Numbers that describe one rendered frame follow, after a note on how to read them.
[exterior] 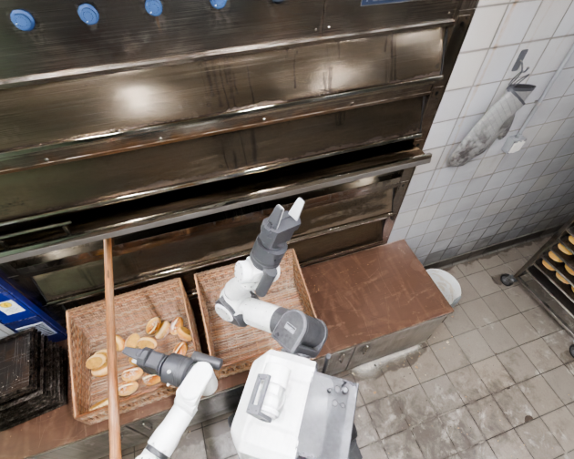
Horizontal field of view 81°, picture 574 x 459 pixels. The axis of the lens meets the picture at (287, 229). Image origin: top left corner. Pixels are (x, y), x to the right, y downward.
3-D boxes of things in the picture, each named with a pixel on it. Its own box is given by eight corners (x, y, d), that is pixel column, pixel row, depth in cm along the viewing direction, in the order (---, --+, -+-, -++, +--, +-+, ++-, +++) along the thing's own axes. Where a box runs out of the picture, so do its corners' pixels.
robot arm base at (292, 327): (302, 315, 115) (331, 321, 108) (292, 354, 111) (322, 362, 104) (277, 305, 103) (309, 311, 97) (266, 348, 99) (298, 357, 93)
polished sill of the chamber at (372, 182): (23, 263, 144) (17, 258, 141) (394, 175, 180) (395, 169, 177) (21, 274, 141) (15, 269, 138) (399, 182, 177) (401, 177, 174)
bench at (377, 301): (56, 383, 220) (-3, 352, 175) (384, 282, 269) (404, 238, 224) (46, 485, 186) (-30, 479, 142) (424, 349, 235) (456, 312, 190)
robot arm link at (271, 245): (310, 226, 89) (292, 256, 96) (285, 203, 92) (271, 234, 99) (278, 239, 80) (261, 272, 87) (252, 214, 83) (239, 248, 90)
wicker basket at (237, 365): (201, 298, 196) (191, 272, 175) (293, 272, 207) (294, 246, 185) (217, 382, 166) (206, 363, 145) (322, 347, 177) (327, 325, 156)
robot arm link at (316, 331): (294, 311, 115) (328, 322, 106) (285, 338, 112) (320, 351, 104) (275, 303, 106) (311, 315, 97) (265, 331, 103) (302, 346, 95)
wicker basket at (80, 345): (89, 331, 183) (63, 309, 161) (192, 300, 195) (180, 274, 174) (87, 428, 154) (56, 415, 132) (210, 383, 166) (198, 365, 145)
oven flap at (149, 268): (50, 300, 157) (29, 266, 147) (389, 212, 193) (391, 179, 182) (47, 306, 154) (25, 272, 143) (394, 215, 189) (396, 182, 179)
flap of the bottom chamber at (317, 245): (77, 323, 177) (59, 294, 167) (379, 239, 213) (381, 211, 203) (75, 329, 174) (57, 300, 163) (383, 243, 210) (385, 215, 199)
